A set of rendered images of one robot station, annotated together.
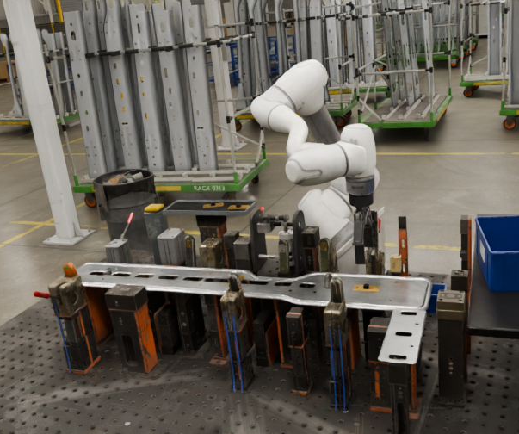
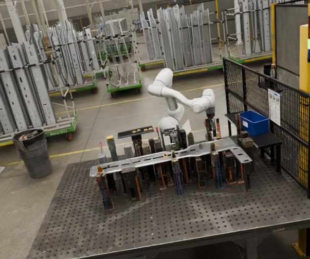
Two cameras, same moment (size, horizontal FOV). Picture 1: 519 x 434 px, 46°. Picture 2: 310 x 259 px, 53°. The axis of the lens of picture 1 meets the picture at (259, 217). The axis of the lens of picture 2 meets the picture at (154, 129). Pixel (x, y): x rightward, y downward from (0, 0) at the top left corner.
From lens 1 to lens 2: 136 cm
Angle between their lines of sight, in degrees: 24
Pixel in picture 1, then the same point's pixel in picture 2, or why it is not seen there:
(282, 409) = (201, 193)
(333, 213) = (174, 125)
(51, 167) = not seen: outside the picture
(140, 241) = (44, 164)
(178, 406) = (164, 205)
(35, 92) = not seen: outside the picture
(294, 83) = (165, 78)
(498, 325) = (266, 144)
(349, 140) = (208, 95)
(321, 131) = not seen: hidden behind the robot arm
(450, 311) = (249, 144)
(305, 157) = (200, 103)
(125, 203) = (35, 147)
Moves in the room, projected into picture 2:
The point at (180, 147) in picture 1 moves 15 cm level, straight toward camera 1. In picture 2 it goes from (35, 115) to (37, 117)
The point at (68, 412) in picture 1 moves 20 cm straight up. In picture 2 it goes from (123, 223) to (118, 203)
